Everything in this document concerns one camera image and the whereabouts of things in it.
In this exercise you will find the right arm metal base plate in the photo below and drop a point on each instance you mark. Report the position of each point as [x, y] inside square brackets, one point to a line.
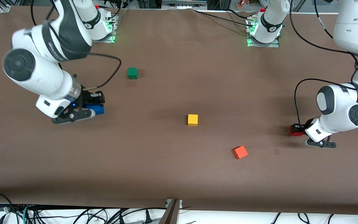
[112, 31]

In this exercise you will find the aluminium corner bracket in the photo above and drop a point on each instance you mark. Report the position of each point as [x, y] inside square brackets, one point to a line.
[4, 8]

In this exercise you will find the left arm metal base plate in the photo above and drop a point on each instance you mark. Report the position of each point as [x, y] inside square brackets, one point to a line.
[275, 43]

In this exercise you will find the red block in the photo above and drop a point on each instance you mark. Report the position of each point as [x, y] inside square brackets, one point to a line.
[295, 134]

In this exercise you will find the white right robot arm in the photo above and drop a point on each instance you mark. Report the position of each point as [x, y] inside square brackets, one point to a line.
[45, 74]

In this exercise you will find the aluminium frame rail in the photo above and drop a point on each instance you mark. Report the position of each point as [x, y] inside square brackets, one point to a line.
[183, 3]

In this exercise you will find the brown paper table cover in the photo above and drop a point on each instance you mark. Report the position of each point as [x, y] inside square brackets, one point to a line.
[179, 171]

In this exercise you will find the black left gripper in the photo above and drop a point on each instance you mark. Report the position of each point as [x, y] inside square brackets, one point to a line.
[301, 127]

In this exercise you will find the orange block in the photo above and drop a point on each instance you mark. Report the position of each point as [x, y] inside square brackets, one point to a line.
[240, 152]

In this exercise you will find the yellow block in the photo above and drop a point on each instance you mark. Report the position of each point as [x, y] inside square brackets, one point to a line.
[192, 120]

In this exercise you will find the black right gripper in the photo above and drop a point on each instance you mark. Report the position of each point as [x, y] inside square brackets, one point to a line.
[87, 98]

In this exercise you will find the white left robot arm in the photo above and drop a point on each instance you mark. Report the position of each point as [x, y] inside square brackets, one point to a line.
[340, 112]

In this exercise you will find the blue block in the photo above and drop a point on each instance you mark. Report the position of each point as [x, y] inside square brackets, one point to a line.
[97, 109]

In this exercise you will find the green block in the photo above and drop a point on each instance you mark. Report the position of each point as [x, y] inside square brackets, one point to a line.
[132, 73]

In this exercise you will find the metal table edge bracket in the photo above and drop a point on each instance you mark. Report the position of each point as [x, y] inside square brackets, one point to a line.
[171, 211]

